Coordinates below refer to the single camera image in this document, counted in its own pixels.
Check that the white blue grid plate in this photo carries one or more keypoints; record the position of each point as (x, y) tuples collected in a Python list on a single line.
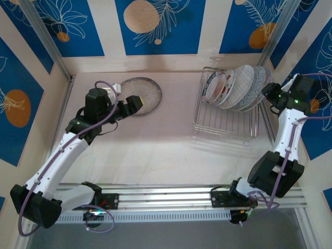
[(242, 83)]

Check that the blue speckled white plate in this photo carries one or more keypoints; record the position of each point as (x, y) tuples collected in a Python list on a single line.
[(255, 88)]

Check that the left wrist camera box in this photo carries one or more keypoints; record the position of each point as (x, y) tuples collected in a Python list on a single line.
[(117, 88)]

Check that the aluminium side rail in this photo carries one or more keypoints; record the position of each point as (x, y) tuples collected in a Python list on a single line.
[(63, 109), (267, 122)]

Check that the green rimmed lettered plate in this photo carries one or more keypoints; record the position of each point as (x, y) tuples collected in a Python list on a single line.
[(207, 89)]

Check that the strawberry print teal rimmed plate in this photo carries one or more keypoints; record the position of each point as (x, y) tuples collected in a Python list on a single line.
[(228, 88)]

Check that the black controller box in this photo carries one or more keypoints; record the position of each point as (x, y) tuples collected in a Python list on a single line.
[(236, 216), (93, 215)]

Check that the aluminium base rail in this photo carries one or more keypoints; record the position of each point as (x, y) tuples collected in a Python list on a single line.
[(166, 199)]

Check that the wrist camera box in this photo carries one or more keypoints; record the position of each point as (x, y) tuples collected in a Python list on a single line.
[(290, 82), (117, 88)]

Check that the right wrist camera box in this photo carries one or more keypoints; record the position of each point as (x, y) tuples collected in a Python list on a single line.
[(290, 82)]

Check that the dark rimmed speckled plate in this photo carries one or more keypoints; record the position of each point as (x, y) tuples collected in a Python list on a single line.
[(147, 90)]

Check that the white plate thin red rim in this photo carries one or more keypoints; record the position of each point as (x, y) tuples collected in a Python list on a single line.
[(220, 86)]

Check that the multicolour speckled plate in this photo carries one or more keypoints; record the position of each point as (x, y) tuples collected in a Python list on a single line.
[(267, 76)]

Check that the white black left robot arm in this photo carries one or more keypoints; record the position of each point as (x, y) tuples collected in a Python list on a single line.
[(59, 160)]

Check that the aluminium corner post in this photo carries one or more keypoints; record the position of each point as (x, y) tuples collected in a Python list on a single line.
[(288, 33), (46, 39)]

